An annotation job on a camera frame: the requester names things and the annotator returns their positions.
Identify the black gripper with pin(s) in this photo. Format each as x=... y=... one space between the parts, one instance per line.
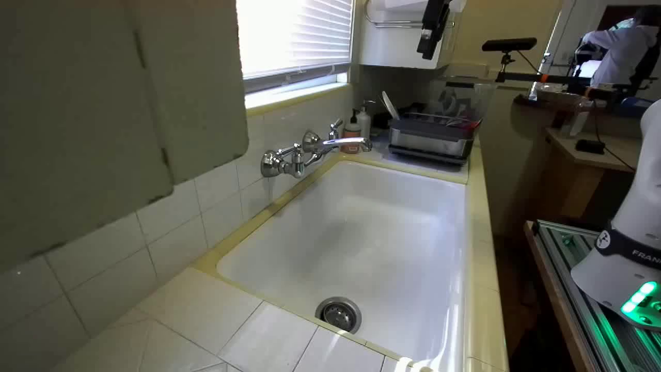
x=436 y=13

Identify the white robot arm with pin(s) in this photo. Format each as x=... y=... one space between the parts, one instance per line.
x=637 y=229

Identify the white upper cabinet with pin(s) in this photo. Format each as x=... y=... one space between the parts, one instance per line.
x=394 y=48

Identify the clear plastic container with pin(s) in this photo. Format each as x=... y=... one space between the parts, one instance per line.
x=467 y=93

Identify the white utensil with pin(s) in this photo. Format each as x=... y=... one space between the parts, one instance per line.
x=389 y=105

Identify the grey dish rack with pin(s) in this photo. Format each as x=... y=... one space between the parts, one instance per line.
x=431 y=138

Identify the small white bottle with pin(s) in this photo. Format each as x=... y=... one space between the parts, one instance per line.
x=365 y=124

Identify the brown soap dispenser bottle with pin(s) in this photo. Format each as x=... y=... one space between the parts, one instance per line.
x=351 y=135

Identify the white window blind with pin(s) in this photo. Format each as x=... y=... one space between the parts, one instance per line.
x=291 y=34

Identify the lit laptop screen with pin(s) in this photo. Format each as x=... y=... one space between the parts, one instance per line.
x=590 y=69

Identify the small black device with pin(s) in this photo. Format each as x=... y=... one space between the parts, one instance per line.
x=590 y=145

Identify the person in white shirt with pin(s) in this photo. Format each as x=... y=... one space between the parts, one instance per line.
x=622 y=48

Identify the wooden desk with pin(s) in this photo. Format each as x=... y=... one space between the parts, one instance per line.
x=586 y=173

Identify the white porcelain sink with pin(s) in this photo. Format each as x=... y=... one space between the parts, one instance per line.
x=373 y=241

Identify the narrow grey cabinet door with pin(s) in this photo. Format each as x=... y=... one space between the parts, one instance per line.
x=196 y=84

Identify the metal sink drain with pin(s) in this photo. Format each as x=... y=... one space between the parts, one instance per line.
x=337 y=314

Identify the small white object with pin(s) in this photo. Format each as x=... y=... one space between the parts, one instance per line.
x=411 y=366

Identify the large grey cabinet door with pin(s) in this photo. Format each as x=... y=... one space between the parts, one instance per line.
x=69 y=124

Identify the black camera bar on stand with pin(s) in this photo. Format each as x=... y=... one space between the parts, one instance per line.
x=508 y=44

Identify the chrome wall faucet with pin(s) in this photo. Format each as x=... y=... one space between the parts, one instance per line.
x=303 y=150

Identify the metal frame robot table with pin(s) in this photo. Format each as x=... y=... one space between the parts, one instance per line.
x=586 y=302

